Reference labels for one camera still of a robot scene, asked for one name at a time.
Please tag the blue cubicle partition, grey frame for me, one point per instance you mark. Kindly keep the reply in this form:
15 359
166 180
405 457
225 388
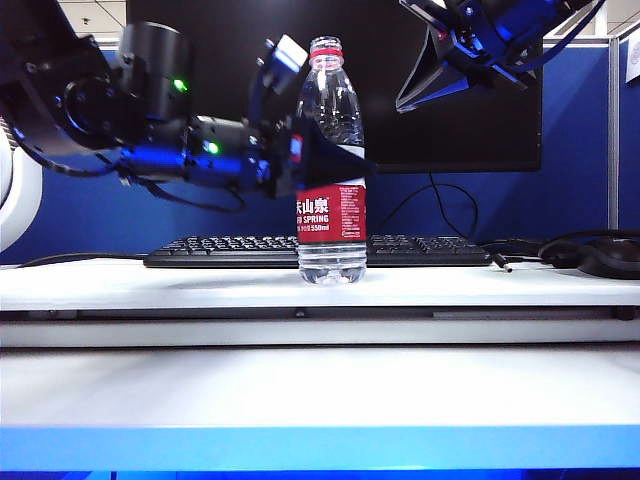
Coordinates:
575 125

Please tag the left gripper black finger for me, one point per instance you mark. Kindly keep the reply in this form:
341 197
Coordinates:
330 165

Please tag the ceiling light panel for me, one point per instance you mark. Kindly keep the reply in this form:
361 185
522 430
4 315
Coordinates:
552 30

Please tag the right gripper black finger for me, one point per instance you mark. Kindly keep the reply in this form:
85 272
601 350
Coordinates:
430 9
430 80

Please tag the black computer keyboard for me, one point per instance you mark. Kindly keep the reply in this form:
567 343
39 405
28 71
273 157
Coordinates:
425 250

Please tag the white paper sheet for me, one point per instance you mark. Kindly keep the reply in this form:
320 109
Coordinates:
634 62

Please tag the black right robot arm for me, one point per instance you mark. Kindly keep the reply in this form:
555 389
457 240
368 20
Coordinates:
530 15

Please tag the white desk fan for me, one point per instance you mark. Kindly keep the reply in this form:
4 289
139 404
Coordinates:
22 210

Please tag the black computer monitor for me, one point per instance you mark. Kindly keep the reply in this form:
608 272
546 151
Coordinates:
350 90

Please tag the blue cubicle side partition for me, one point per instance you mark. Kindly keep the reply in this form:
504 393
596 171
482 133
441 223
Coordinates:
631 150

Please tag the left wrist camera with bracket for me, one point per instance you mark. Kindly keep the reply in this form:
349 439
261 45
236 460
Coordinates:
290 52

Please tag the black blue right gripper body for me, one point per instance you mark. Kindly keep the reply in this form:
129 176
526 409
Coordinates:
480 45

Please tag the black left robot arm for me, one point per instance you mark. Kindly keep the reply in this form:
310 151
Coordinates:
150 65

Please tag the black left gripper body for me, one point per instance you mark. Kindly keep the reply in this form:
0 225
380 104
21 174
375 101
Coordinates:
277 167

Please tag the black computer mouse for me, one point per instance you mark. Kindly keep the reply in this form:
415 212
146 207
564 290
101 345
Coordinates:
615 257

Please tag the clear plastic water bottle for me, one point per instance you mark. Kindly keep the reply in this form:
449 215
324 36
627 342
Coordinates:
330 220

